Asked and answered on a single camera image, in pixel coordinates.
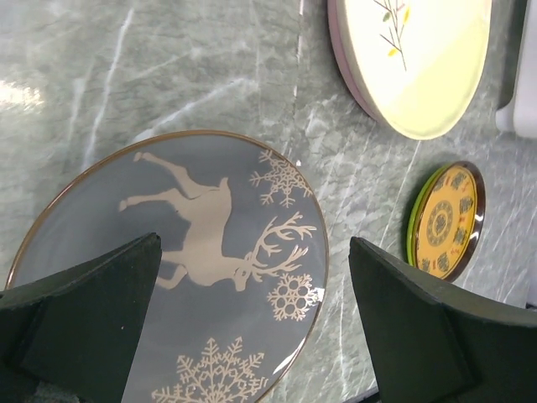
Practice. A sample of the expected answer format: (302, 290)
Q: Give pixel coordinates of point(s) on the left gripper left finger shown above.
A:
(79, 329)

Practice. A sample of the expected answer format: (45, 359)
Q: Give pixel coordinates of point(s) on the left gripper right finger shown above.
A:
(432, 341)

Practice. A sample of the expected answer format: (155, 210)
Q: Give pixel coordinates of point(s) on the grey reindeer plate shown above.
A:
(243, 268)

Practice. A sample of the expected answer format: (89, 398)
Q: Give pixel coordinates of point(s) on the cream plate with twig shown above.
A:
(417, 63)

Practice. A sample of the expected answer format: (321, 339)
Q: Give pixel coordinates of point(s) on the white plastic bin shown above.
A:
(519, 115)

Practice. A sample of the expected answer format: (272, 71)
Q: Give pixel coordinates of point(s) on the green plate under yellow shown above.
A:
(415, 212)

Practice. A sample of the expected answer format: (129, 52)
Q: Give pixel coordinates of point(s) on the yellow patterned plate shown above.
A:
(450, 221)

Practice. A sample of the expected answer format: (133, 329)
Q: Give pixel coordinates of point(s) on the pink plate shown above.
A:
(341, 60)

